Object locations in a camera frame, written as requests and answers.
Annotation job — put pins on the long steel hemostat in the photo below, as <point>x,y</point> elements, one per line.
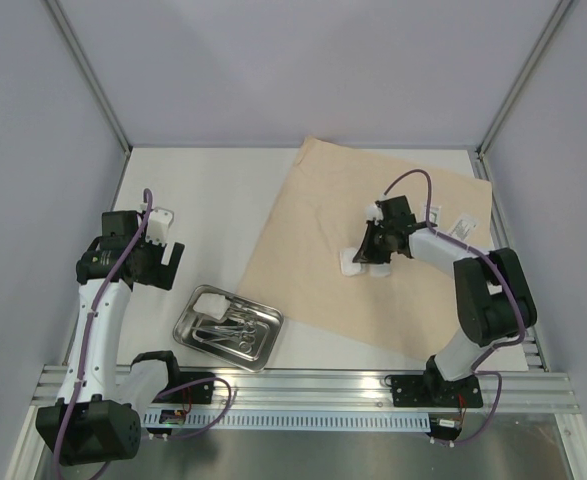
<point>242,314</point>

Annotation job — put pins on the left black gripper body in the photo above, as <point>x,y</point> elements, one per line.
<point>154,272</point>

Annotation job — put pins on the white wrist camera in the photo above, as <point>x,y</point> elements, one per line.
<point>158,226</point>
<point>374,213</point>

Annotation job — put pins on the stainless steel tray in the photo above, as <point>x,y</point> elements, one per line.
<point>268,326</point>

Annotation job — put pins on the steel hemostat forceps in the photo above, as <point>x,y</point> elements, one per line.
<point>237,334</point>
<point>201,334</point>

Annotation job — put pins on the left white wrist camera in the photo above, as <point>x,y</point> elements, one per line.
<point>158,226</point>

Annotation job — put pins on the right aluminium frame post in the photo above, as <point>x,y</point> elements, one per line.
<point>542,44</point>

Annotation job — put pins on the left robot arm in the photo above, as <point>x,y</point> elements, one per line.
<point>93,419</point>

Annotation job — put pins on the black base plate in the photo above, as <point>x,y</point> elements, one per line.
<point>188,387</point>
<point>429,391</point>

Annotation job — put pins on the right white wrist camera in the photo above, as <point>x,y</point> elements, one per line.
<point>374,213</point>

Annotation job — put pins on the beige cloth drape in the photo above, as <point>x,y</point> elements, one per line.
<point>361,322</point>

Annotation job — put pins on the green white suture packet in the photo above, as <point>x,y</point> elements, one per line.
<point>432,214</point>

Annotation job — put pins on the slotted grey cable duct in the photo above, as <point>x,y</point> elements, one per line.
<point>242,419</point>

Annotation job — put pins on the aluminium mounting rail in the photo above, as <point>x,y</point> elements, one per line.
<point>532,392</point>

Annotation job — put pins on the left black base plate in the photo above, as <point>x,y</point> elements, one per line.
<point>188,387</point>

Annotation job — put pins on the aluminium frame post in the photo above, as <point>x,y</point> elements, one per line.
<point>62,22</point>
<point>542,44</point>

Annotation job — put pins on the left aluminium frame post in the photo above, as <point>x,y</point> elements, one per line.
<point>62,22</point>

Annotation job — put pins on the white gauze pad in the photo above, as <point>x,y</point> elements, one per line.
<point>348,266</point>
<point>212,305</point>
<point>380,270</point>

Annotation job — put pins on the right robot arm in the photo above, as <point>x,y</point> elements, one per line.
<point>493,301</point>

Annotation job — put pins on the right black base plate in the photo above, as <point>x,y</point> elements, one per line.
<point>429,391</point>

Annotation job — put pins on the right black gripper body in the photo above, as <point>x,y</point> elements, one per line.
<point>373,240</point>

